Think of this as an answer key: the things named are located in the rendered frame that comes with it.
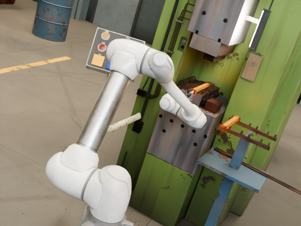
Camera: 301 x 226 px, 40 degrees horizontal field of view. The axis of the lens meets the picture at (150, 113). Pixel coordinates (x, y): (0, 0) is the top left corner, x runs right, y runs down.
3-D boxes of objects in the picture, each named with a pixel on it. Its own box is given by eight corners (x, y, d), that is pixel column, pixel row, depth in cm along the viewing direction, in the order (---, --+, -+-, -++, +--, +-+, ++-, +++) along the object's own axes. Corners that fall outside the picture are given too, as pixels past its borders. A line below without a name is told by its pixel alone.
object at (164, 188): (173, 230, 301) (193, 175, 285) (128, 206, 313) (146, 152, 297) (198, 201, 350) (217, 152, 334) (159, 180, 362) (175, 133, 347)
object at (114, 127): (111, 134, 277) (113, 127, 275) (105, 131, 279) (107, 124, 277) (141, 120, 316) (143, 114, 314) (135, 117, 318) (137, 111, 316)
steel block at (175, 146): (193, 175, 285) (215, 117, 270) (146, 151, 297) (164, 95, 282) (217, 152, 334) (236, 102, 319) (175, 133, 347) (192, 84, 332)
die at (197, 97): (198, 106, 280) (202, 95, 277) (172, 95, 286) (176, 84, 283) (216, 97, 317) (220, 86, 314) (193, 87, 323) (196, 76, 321)
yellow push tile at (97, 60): (102, 67, 277) (104, 56, 279) (91, 63, 277) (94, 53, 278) (102, 67, 279) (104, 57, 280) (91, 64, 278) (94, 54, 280)
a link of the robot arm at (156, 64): (179, 65, 201) (153, 55, 204) (177, 50, 184) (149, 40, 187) (168, 89, 199) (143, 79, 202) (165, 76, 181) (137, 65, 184)
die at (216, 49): (216, 57, 268) (221, 43, 265) (188, 46, 274) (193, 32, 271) (232, 52, 305) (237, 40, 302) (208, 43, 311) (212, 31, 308)
